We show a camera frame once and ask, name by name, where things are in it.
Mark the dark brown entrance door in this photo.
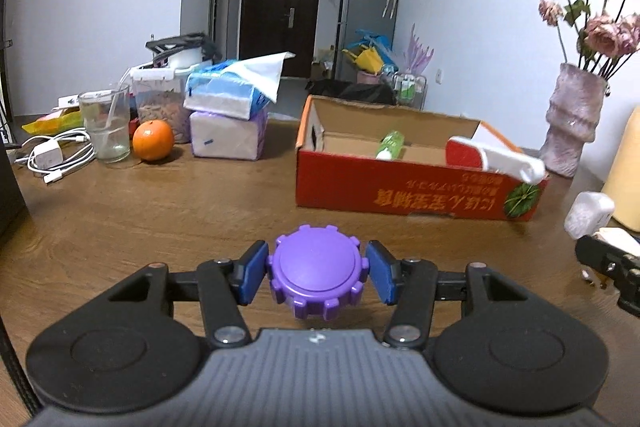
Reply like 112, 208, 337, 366
238, 0, 323, 80

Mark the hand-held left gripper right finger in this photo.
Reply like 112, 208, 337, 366
365, 240, 536, 350

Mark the red and orange cardboard box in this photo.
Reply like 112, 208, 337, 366
295, 95, 550, 222

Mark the dried pink rose bouquet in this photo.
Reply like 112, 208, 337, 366
522, 0, 640, 80

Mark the blue tissue pack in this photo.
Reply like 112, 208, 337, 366
184, 52, 297, 122

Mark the white brush with red pad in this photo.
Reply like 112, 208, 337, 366
445, 136, 546, 184

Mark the purple tissue pack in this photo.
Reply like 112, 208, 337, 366
189, 109, 268, 161

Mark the pink textured vase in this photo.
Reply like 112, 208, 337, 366
538, 63, 608, 178

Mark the metal trolley cart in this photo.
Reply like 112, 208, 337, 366
382, 64, 427, 110

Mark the black cloth bundle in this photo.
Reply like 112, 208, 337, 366
306, 79, 396, 106

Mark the blue bag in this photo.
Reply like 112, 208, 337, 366
355, 29, 396, 58

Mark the yellow snack packet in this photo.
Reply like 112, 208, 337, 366
21, 109, 85, 135

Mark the white plastic object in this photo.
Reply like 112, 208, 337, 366
564, 191, 640, 258

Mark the clear glass cup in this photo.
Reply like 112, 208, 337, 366
78, 72, 132, 164

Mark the white pot with black rack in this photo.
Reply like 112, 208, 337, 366
145, 33, 222, 70

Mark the purple leaf decoration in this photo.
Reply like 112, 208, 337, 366
402, 24, 435, 75

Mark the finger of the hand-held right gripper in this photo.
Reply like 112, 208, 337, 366
575, 234, 640, 315

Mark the orange fruit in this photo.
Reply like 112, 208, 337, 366
132, 120, 175, 162

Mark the black paper bag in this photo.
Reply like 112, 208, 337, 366
0, 142, 27, 238

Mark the yellow bag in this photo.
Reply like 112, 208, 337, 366
342, 48, 383, 74

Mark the grey refrigerator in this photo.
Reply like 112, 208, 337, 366
334, 0, 405, 82

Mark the purple gear-shaped lid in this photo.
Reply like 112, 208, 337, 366
266, 223, 370, 320

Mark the black woven strap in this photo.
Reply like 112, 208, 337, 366
0, 317, 41, 418

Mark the clear pet food container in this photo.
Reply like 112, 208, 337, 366
131, 62, 193, 144

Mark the white charger with cable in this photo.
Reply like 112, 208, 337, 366
15, 129, 96, 185

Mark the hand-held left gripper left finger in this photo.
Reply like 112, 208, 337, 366
100, 240, 271, 350

